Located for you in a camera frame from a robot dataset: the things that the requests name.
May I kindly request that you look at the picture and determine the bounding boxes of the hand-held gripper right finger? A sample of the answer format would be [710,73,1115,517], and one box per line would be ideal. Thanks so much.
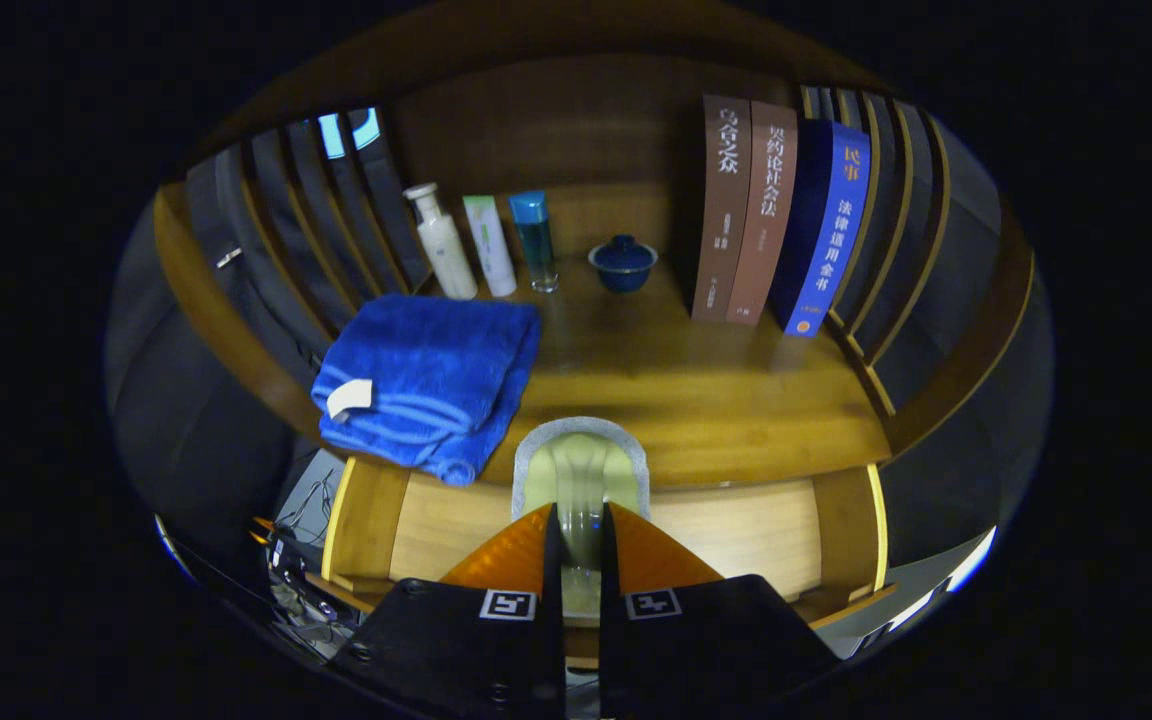
[597,501,843,720]

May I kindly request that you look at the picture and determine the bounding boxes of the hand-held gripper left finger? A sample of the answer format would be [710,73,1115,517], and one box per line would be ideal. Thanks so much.
[326,502,568,720]

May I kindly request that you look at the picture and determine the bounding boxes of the wooden drawer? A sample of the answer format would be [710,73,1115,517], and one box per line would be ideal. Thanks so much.
[321,455,897,631]

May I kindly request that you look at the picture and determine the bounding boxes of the yellow-green cleaning sponge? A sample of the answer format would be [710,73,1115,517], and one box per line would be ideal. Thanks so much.
[511,416,652,616]

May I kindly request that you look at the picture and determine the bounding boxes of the wooden countertop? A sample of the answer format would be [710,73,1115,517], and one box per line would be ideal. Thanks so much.
[366,185,892,491]

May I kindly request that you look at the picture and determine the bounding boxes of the wooden cabinet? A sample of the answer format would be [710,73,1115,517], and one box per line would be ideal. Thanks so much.
[151,0,1037,661]

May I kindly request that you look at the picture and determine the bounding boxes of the folded blue towel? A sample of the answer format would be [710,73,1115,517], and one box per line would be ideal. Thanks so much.
[311,293,542,487]

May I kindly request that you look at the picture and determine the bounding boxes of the dark blue lidded teacup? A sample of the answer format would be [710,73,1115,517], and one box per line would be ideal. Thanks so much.
[588,234,659,294]

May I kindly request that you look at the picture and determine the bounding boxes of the white pump bottle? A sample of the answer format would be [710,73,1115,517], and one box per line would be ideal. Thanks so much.
[403,182,479,301]

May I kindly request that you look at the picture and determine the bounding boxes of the light green tube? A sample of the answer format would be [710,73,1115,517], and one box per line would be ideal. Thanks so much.
[462,194,518,298]

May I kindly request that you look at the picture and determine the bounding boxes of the teal bottle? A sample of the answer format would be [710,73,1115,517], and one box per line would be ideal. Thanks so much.
[508,190,560,294]

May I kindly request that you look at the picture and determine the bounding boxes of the dark brown book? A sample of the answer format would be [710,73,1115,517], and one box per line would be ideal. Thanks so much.
[691,94,753,323]

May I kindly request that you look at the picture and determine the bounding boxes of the reddish brown book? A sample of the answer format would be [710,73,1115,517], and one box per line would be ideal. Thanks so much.
[726,100,799,327]

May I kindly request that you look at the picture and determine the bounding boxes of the blue book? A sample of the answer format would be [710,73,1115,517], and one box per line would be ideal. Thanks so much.
[771,118,872,338]

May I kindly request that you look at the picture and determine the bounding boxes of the thin floor cable bundle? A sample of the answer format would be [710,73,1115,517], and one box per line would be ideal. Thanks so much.
[271,465,347,641]

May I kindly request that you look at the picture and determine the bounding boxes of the black device with orange wires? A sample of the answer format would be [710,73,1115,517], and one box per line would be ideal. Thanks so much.
[251,515,337,641]

